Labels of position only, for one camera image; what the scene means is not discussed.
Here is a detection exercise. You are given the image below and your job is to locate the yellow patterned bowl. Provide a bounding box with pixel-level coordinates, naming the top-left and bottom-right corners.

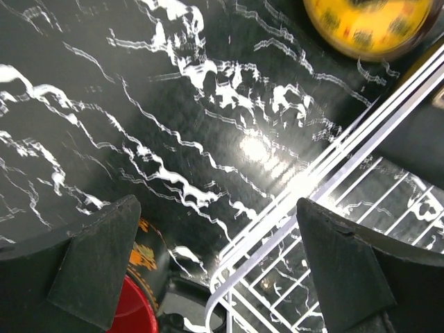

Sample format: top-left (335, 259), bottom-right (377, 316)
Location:
top-left (303, 0), bottom-right (443, 62)

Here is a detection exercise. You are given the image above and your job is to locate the white wire dish rack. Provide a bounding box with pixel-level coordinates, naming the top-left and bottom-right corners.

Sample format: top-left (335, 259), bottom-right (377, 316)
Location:
top-left (204, 41), bottom-right (443, 332)

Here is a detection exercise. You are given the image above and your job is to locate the black floral square plate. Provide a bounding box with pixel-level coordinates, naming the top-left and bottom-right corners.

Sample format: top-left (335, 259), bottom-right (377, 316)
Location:
top-left (376, 82), bottom-right (443, 189)

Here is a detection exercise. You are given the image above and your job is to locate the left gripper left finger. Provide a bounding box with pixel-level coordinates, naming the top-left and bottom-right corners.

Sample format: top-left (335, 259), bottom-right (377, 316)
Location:
top-left (1, 195), bottom-right (141, 332)

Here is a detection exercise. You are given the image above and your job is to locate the red and black mug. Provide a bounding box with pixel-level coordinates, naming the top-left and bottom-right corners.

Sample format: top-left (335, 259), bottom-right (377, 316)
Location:
top-left (108, 218), bottom-right (211, 332)

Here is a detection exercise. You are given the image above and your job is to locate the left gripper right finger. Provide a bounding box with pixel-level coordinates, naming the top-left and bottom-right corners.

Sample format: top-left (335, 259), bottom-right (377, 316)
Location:
top-left (296, 198), bottom-right (443, 332)

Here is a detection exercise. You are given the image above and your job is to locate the black marble mat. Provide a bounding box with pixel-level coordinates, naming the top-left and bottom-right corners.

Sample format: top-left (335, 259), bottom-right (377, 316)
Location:
top-left (1, 1), bottom-right (443, 286)

